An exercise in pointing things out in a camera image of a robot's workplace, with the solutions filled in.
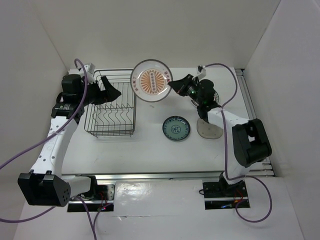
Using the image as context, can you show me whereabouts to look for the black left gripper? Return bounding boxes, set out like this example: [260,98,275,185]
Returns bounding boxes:
[77,75,121,107]

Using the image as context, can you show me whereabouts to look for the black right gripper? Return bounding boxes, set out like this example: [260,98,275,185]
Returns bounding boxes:
[169,74,204,105]

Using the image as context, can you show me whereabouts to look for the orange sunburst white plate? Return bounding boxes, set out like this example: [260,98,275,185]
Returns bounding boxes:
[130,59,173,103]

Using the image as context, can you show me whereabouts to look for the green red rimmed white plate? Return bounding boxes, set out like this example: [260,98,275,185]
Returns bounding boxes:
[190,91,220,107]

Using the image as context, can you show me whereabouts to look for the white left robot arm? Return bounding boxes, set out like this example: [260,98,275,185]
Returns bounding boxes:
[17,74,121,207]

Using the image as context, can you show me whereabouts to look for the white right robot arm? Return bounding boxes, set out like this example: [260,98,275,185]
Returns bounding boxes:
[168,74,272,196]

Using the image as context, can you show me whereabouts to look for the blue patterned small plate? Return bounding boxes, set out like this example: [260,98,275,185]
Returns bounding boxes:
[162,115,191,142]

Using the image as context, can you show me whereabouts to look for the clear glass square plate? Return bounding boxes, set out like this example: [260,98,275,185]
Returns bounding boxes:
[196,118,224,140]

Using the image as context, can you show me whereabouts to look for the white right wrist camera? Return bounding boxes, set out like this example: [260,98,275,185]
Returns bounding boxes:
[196,65,207,81]

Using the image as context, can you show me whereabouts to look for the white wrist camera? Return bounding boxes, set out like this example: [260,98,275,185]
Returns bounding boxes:
[196,65,207,81]
[78,63,96,84]

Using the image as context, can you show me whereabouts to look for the grey wire dish rack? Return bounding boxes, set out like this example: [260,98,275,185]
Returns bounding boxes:
[84,68,137,138]

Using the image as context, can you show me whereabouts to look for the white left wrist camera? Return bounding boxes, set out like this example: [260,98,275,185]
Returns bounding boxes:
[78,63,96,84]

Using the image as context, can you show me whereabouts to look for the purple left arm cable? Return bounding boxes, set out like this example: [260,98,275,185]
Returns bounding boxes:
[0,58,98,240]

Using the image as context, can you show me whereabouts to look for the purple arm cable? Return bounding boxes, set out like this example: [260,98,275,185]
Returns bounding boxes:
[201,62,273,223]
[0,58,98,240]

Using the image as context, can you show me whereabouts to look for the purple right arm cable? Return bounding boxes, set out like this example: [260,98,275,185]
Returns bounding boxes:
[201,62,273,223]

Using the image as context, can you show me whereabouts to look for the aluminium front rail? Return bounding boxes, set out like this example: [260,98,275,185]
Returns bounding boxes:
[59,170,252,182]

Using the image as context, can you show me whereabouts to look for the aluminium rail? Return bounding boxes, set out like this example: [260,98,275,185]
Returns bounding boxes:
[59,170,252,182]
[234,67,275,178]

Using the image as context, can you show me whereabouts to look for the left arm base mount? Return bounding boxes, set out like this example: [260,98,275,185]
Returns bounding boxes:
[63,174,116,212]

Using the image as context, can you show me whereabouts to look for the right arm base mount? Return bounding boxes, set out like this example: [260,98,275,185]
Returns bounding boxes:
[198,175,251,210]

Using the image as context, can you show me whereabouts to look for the aluminium right side rail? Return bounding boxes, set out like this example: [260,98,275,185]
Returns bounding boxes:
[234,67,275,178]

